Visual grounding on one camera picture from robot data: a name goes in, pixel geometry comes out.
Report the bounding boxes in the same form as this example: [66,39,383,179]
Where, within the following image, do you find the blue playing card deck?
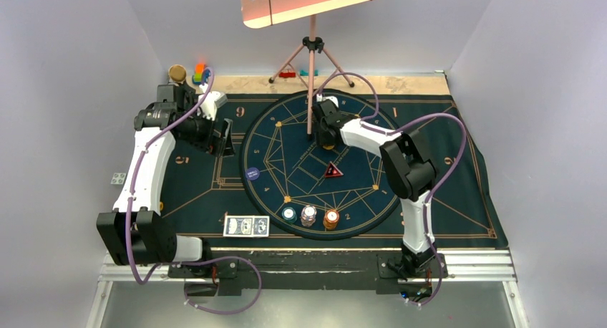
[223,216,270,238]

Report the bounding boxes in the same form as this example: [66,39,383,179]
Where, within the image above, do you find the red triangle dealer marker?
[324,162,344,178]

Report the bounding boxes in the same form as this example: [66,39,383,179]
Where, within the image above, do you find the dark green poker mat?
[161,90,508,249]

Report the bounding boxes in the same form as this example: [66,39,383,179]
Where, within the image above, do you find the purple white poker chip stack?
[300,205,317,227]

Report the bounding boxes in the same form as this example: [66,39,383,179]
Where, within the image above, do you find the red toy block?
[278,70,297,78]

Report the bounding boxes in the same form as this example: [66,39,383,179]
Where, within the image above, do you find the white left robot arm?
[96,100,234,277]

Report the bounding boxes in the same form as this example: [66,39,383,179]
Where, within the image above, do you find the grey toy brick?
[110,173,127,185]

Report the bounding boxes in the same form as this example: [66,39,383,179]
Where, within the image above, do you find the orange poker chip stack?
[323,210,340,231]

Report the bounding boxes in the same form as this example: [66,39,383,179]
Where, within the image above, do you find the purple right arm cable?
[314,72,470,308]

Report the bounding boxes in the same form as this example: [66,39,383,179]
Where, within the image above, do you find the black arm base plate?
[167,248,448,298]

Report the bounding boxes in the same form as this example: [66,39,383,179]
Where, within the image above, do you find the round dark blue mat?
[239,92,404,241]

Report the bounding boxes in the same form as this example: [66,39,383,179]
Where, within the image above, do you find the blue small blind button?
[245,167,261,181]

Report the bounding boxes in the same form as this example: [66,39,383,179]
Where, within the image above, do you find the teal toy block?
[299,69,319,76]

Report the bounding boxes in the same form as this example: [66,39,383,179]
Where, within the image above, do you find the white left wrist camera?
[197,91,227,121]

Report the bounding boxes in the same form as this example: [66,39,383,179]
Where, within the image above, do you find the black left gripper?
[178,107,234,157]

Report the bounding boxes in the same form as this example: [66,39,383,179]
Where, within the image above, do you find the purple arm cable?
[314,72,470,308]
[123,67,263,316]

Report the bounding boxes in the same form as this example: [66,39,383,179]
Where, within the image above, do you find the gold round lid jar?
[167,64,187,84]

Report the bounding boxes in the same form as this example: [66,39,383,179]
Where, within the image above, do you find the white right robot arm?
[311,97,438,276]

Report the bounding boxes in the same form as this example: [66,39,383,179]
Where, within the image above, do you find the colourful toy blocks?
[192,63,209,85]

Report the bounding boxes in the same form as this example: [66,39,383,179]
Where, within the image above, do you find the pink tripod stand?
[268,14,355,140]

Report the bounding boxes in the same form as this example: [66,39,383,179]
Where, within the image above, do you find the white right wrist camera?
[316,95,339,107]

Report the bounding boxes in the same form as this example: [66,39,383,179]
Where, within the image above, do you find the green poker chip stack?
[281,206,298,224]

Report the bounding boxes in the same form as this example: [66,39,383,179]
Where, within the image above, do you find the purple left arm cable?
[123,67,263,316]

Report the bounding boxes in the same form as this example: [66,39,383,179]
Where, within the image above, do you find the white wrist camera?
[316,95,339,107]
[197,91,227,121]

